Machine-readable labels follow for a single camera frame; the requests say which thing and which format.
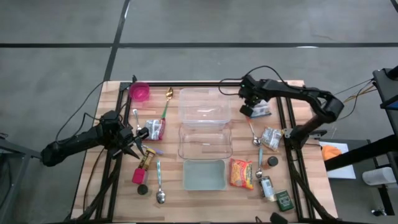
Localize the white paper sheet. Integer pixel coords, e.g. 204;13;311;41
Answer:
318;141;357;180

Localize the spoon light blue handle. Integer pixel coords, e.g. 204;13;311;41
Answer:
255;147;264;180

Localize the grey plastic bin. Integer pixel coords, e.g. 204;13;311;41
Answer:
182;159;227;191

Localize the plain silver spoon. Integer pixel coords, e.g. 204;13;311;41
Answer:
132;108;143;133

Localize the spice jar tan lid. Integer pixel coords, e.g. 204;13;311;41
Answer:
259;175;278;203

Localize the white plastic container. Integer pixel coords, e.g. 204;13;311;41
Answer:
362;167;397;187

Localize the gold spoon green handle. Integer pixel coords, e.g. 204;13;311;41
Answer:
160;86;174;121

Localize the spoon teal striped handle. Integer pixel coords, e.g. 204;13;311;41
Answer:
155;159;167;205

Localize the spoon red handle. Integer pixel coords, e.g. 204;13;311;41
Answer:
247;117;262;147

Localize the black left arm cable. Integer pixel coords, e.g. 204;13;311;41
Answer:
55;80;108;144

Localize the grey metal stand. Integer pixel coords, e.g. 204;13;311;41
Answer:
0;132;43;224

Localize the thin wire bundle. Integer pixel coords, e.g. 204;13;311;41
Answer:
334;78;377;121

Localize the green metal tin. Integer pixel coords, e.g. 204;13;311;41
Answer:
275;189;295;212

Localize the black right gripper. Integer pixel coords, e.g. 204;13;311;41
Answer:
238;74;271;118

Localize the spice jar yellow lid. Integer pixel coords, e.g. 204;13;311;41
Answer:
137;147;157;171

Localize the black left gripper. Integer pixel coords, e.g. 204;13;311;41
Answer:
108;125;150;160

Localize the black rounded object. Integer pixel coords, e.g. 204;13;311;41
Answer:
269;212;289;224

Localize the orange cloth object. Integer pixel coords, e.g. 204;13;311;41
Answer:
321;144;342;162

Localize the pink plastic bowl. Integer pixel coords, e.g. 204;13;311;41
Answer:
129;82;150;103

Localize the red ramen noodle packet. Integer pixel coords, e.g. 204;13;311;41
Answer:
143;118;166;141

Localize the black workstation stand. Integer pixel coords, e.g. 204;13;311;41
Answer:
325;65;398;184

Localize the deep clear plastic tub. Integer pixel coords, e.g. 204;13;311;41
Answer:
178;87;232;127

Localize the spice tin red lid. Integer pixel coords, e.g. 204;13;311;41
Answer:
131;167;149;185

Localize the black aluminium table frame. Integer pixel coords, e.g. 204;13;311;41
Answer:
63;81;340;223

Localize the clear acrylic handled bin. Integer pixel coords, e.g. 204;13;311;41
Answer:
177;123;234;161

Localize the orange spice jar black lid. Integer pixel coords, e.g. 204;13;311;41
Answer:
261;155;280;170

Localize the orange ramen noodle packet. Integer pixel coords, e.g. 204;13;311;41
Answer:
229;157;254;190

